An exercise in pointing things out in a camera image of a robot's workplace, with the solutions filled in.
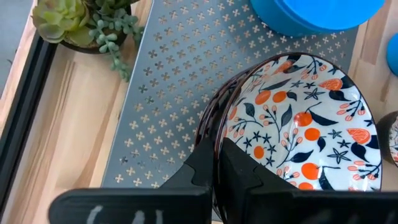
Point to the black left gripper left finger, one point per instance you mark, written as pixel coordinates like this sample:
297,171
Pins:
140,207

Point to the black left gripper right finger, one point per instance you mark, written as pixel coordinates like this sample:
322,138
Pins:
280,208

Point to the floral patterned ceramic bowl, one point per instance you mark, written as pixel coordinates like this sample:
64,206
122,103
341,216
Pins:
311,124
206,118
387,137

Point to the blue plastic bowl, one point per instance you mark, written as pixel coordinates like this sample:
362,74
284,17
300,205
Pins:
394,54
335,12
267,15

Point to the grey perforated metal shelf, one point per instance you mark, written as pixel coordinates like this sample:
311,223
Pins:
186,77

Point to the green succulent plant pot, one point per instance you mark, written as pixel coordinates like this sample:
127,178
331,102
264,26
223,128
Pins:
59,18

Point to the black aluminium table frame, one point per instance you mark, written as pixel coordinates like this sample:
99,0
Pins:
25,109

